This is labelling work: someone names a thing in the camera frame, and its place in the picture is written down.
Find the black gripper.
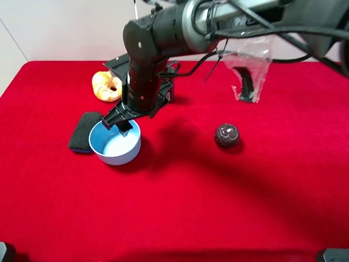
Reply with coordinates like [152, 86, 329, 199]
[102, 58, 172, 136]

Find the light blue bowl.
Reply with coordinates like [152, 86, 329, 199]
[88, 120, 141, 165]

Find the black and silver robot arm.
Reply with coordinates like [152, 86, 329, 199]
[102, 1, 348, 135]

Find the black and blue eraser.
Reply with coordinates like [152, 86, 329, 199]
[68, 112, 102, 153]

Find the dark grey pump bottle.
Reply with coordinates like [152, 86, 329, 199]
[163, 65, 175, 103]

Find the dark patterned stone ball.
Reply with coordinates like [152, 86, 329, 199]
[214, 123, 240, 148]

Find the red velvet tablecloth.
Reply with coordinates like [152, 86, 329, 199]
[1, 62, 348, 261]

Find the clear plastic wrapped connector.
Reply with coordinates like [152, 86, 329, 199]
[222, 37, 273, 103]

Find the black base block left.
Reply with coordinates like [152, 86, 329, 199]
[0, 242, 16, 262]

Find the black base block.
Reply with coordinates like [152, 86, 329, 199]
[316, 248, 349, 262]
[0, 242, 16, 262]

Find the black base block right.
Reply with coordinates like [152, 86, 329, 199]
[316, 248, 349, 262]

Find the black cable bundle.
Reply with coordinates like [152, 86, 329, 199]
[147, 0, 349, 80]

